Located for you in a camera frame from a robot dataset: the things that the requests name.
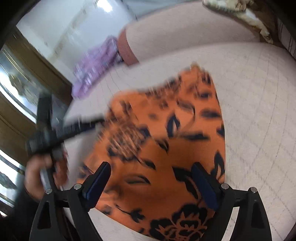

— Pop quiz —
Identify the pink bolster pillow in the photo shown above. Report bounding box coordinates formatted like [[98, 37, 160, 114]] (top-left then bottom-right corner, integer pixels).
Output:
[[118, 1, 259, 65]]

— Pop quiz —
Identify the striped beige blanket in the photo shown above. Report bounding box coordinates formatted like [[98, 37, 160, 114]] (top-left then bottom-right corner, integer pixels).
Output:
[[277, 18, 295, 59]]

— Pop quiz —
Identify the orange black floral cloth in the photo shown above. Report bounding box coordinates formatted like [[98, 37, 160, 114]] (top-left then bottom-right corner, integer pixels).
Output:
[[78, 63, 225, 240]]

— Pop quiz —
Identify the brown wooden door frame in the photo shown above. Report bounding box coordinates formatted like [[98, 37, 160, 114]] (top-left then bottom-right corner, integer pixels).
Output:
[[0, 27, 73, 218]]

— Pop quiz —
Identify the beige brown patterned blanket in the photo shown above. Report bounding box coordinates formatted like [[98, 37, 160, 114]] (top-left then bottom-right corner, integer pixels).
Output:
[[202, 1, 276, 44]]

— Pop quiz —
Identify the person's left hand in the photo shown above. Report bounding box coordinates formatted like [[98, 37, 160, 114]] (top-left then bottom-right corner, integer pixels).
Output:
[[24, 150, 68, 201]]

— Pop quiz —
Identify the grey pillow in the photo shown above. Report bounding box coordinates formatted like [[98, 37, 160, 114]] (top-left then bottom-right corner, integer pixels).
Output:
[[122, 0, 186, 20]]

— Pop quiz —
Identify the purple floral cloth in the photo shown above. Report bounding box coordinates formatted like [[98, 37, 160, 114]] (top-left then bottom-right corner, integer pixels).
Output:
[[72, 36, 122, 98]]

